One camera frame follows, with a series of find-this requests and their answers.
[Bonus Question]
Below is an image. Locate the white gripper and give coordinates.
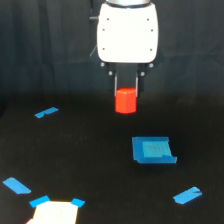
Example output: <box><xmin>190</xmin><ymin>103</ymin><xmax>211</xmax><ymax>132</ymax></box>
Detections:
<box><xmin>89</xmin><ymin>1</ymin><xmax>164</xmax><ymax>97</ymax></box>

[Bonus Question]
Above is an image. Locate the red hexagonal block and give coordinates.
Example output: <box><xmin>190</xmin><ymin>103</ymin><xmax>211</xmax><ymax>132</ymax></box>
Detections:
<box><xmin>115</xmin><ymin>87</ymin><xmax>137</xmax><ymax>114</ymax></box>

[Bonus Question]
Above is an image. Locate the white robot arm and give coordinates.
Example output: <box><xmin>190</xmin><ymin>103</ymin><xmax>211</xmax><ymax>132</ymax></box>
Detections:
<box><xmin>89</xmin><ymin>0</ymin><xmax>159</xmax><ymax>95</ymax></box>

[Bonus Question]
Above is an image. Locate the blue taped square marker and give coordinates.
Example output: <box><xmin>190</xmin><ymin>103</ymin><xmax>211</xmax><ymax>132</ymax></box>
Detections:
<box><xmin>132</xmin><ymin>137</ymin><xmax>177</xmax><ymax>164</ymax></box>

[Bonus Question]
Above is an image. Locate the blue tape strip back left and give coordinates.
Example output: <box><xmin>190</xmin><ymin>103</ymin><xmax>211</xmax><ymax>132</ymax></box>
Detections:
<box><xmin>34</xmin><ymin>107</ymin><xmax>59</xmax><ymax>119</ymax></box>

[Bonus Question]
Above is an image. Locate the blue tape strip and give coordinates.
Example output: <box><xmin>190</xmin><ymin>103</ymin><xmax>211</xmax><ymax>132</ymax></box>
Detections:
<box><xmin>3</xmin><ymin>177</ymin><xmax>31</xmax><ymax>194</ymax></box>
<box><xmin>34</xmin><ymin>107</ymin><xmax>59</xmax><ymax>119</ymax></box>
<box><xmin>173</xmin><ymin>187</ymin><xmax>202</xmax><ymax>205</ymax></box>

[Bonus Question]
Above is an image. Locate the blue tape strip front right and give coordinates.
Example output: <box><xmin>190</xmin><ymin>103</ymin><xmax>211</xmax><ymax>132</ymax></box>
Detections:
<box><xmin>173</xmin><ymin>187</ymin><xmax>202</xmax><ymax>205</ymax></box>

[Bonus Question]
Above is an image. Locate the blue tape on card right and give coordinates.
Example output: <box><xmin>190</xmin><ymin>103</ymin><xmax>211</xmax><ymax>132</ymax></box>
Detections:
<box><xmin>71</xmin><ymin>198</ymin><xmax>85</xmax><ymax>208</ymax></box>

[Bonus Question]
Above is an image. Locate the blue tape on card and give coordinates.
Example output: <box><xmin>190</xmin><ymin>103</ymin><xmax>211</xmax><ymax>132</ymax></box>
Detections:
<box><xmin>71</xmin><ymin>198</ymin><xmax>85</xmax><ymax>208</ymax></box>
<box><xmin>29</xmin><ymin>195</ymin><xmax>50</xmax><ymax>208</ymax></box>

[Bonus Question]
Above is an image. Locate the blue tape on card left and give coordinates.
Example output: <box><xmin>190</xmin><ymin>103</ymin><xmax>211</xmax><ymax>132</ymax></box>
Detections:
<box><xmin>29</xmin><ymin>195</ymin><xmax>50</xmax><ymax>208</ymax></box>

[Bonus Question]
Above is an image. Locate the cream paper card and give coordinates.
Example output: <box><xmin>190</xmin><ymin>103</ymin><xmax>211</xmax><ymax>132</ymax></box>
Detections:
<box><xmin>26</xmin><ymin>201</ymin><xmax>78</xmax><ymax>224</ymax></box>

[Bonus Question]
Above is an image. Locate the blue tape strip front left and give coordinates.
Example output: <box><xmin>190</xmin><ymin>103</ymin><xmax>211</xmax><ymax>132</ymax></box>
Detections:
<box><xmin>3</xmin><ymin>177</ymin><xmax>31</xmax><ymax>194</ymax></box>

